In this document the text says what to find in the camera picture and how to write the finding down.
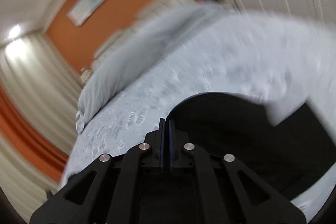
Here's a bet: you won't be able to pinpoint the black pants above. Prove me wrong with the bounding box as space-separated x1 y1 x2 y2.
166 93 335 200

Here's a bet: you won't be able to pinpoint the beige and orange curtain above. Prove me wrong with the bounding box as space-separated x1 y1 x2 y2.
1 32 82 221

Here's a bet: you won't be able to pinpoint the white butterfly pattern bedspread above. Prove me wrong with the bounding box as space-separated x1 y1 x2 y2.
60 12 335 223

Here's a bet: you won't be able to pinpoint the cream padded headboard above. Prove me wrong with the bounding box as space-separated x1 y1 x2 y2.
79 0 195 83

